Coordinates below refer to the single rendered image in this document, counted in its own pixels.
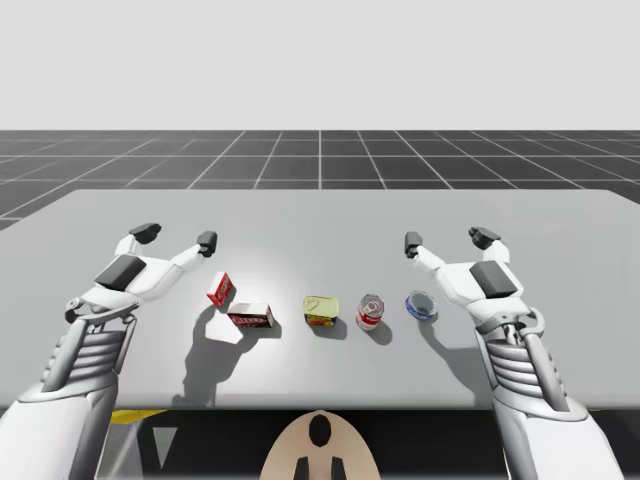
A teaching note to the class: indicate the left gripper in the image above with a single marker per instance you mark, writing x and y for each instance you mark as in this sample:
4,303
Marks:
150,280

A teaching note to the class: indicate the green and blue rectangular can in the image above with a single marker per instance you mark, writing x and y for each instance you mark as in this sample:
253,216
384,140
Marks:
320,309

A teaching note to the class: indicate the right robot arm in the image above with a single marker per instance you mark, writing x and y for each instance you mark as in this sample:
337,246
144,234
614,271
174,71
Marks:
545,430

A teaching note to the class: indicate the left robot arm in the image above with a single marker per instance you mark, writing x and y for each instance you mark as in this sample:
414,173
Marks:
55,430

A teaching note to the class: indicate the red and white can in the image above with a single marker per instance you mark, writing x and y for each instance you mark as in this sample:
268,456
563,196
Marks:
369,314

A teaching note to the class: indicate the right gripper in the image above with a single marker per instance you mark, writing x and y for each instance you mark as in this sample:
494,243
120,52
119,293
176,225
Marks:
465,287

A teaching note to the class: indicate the red and white carton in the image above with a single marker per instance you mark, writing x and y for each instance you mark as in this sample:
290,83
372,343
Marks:
250,316

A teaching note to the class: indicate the blue flat can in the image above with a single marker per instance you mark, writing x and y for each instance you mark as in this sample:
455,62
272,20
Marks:
421,305

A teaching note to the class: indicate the tan robot part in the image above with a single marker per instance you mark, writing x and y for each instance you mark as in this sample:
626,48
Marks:
320,455

